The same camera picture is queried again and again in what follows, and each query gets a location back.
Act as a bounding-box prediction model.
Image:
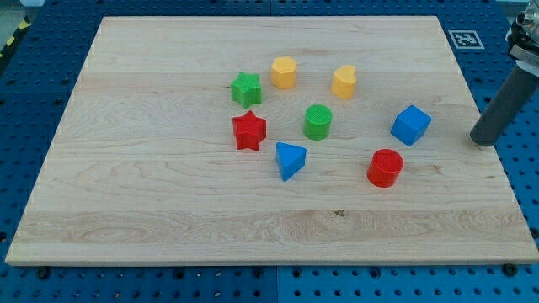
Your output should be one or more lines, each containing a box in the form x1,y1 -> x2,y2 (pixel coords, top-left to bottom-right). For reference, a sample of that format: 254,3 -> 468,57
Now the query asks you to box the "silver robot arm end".
506,0 -> 538,68

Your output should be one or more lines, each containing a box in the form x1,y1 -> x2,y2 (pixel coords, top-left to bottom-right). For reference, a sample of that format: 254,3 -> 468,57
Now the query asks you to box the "blue cube block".
391,105 -> 432,146

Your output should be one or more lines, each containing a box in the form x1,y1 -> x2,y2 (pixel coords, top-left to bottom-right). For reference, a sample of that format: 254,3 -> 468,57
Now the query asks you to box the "light wooden board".
6,16 -> 538,267

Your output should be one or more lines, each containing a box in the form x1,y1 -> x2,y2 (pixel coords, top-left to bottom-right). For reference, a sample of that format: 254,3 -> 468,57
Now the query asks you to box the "blue triangle block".
275,142 -> 307,182

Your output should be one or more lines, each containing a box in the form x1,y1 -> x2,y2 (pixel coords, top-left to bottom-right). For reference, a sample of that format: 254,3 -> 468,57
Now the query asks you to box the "red star block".
232,110 -> 266,151

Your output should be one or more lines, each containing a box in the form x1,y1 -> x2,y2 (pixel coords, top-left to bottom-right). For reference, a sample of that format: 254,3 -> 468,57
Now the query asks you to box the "green cylinder block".
303,104 -> 333,141

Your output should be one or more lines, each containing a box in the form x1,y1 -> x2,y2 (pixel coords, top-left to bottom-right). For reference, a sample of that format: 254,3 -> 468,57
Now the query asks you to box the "green star block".
230,72 -> 262,109

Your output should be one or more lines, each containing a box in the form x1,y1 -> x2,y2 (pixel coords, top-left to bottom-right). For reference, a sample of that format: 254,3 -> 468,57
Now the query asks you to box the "yellow hexagon block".
270,56 -> 297,89

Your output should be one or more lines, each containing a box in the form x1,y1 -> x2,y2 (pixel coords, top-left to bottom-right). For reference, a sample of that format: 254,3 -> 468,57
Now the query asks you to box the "yellow heart block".
331,65 -> 357,99

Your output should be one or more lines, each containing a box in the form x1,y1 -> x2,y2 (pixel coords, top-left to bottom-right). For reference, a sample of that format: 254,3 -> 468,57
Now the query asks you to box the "red cylinder block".
367,148 -> 404,188

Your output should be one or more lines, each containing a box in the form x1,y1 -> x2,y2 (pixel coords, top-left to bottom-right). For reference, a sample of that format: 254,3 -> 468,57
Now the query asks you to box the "white fiducial marker tag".
449,29 -> 484,50

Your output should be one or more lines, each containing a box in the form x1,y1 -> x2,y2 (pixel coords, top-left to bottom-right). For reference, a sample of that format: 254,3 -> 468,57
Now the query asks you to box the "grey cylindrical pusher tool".
470,63 -> 538,146

